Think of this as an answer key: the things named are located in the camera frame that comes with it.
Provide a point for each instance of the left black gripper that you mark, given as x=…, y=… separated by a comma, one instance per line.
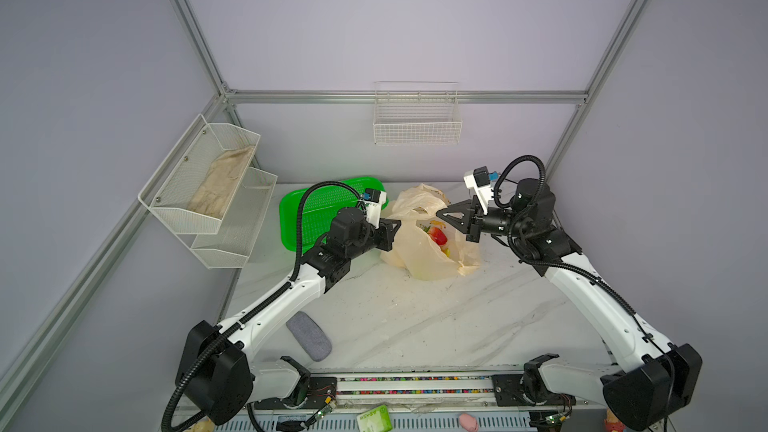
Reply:
x=387, y=234

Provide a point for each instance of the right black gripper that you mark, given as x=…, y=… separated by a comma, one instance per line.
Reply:
x=474, y=223

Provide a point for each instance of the cream banana print plastic bag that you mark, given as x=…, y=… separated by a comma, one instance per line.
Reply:
x=414, y=250

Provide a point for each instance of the green plastic basket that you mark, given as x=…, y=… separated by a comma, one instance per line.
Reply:
x=319, y=210

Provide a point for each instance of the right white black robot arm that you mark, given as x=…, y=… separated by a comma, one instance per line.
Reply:
x=649, y=377

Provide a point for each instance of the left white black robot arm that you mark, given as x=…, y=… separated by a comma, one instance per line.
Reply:
x=216, y=376

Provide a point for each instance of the grey oval sponge pad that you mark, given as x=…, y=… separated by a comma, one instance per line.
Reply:
x=312, y=339

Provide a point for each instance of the beige cloth in shelf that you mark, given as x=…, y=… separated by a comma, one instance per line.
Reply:
x=220, y=183

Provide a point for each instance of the green small box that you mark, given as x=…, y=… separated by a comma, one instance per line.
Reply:
x=375, y=420

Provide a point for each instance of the pink small toy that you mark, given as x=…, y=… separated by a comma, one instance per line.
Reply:
x=468, y=422

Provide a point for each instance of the red yellow figurine toy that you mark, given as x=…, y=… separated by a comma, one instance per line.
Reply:
x=612, y=423

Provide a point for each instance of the beige toy at front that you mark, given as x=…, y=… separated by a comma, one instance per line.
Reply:
x=205, y=425

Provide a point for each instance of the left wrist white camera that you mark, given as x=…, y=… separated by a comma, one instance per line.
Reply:
x=374, y=201

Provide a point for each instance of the wrist white camera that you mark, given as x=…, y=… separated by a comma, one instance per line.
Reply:
x=480, y=181
x=374, y=201

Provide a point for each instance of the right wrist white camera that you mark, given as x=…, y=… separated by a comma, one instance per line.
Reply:
x=480, y=181

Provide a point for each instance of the white wire wall basket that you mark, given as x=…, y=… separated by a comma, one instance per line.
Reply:
x=416, y=113

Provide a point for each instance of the lower white mesh wall shelf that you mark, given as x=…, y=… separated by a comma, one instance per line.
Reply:
x=232, y=246

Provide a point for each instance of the white mesh wall shelf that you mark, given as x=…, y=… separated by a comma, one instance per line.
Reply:
x=173, y=193
x=232, y=246

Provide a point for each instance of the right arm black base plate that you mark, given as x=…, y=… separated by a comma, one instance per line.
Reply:
x=516, y=390

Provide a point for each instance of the aluminium front rail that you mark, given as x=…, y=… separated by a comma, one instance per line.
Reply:
x=417, y=401

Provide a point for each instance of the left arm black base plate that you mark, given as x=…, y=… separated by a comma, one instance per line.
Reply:
x=310, y=394

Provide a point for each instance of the upper white mesh wall shelf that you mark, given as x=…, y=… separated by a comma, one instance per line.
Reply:
x=173, y=193

